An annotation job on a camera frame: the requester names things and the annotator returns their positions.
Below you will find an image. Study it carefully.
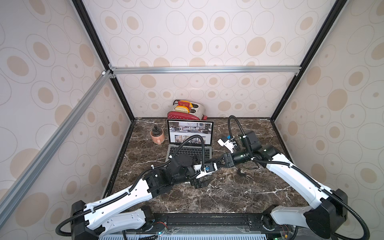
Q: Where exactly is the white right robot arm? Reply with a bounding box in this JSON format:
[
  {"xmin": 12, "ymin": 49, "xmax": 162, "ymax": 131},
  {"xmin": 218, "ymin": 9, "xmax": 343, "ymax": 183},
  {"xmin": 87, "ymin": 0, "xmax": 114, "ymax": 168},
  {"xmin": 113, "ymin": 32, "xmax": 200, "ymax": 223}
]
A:
[{"xmin": 201, "ymin": 128, "xmax": 371, "ymax": 240}]

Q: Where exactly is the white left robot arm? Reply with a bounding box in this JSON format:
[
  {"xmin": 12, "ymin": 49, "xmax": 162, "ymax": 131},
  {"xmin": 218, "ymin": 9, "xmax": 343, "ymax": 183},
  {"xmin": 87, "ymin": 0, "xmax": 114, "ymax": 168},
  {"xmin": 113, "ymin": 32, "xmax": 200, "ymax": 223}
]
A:
[{"xmin": 55, "ymin": 135, "xmax": 218, "ymax": 240}]

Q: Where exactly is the pink ceramic mug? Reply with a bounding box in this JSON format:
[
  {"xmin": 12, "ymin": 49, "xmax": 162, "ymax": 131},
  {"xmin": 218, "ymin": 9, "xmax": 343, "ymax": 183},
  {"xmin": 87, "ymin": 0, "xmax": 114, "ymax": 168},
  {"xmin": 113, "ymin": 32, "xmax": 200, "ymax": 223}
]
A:
[{"xmin": 150, "ymin": 129, "xmax": 165, "ymax": 145}]

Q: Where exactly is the silver laptop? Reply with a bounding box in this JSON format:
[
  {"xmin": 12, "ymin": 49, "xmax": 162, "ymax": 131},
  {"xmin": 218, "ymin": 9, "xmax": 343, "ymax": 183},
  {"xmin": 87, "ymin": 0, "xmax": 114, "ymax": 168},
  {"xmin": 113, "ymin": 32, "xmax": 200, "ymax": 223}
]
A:
[{"xmin": 165, "ymin": 119, "xmax": 215, "ymax": 164}]

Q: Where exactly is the red polka dot toaster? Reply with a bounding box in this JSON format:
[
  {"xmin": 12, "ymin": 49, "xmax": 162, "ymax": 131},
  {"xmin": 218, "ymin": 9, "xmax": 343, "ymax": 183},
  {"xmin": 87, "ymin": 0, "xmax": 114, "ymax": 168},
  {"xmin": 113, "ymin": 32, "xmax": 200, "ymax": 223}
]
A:
[{"xmin": 167, "ymin": 100, "xmax": 208, "ymax": 121}]

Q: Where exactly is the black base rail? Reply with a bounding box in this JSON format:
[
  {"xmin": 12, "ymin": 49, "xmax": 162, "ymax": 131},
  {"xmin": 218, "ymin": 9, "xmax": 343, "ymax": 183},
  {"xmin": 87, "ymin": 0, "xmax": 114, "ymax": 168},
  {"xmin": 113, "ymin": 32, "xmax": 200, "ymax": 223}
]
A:
[{"xmin": 98, "ymin": 212, "xmax": 339, "ymax": 240}]

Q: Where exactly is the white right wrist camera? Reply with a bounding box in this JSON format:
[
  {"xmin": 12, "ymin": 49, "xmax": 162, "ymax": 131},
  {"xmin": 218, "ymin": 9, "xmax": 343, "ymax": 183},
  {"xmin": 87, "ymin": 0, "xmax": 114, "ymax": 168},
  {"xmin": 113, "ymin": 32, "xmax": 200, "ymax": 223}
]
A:
[{"xmin": 218, "ymin": 136, "xmax": 239, "ymax": 153}]

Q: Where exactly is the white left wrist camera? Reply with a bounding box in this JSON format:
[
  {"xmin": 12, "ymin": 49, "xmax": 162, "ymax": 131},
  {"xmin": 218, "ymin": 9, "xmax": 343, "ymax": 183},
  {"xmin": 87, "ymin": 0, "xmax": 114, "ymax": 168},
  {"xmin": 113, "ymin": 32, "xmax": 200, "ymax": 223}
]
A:
[{"xmin": 193, "ymin": 163, "xmax": 218, "ymax": 179}]

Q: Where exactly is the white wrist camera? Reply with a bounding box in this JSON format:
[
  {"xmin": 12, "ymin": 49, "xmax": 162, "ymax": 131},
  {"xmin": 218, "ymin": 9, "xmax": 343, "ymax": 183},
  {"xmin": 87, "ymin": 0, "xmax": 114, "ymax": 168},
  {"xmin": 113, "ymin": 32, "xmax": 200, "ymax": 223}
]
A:
[
  {"xmin": 218, "ymin": 136, "xmax": 239, "ymax": 153},
  {"xmin": 193, "ymin": 163, "xmax": 218, "ymax": 179}
]

